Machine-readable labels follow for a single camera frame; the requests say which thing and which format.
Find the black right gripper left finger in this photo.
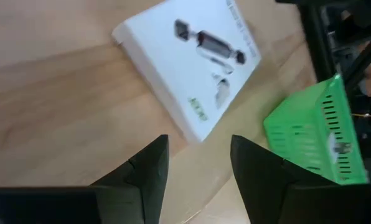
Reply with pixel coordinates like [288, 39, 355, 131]
[0, 134, 170, 224]

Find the white adapter box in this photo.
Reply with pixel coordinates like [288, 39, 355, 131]
[111, 0, 263, 144]

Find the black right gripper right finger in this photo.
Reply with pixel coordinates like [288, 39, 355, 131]
[230, 134, 371, 224]

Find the green plastic basket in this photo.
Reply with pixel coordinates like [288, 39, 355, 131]
[263, 73, 369, 186]

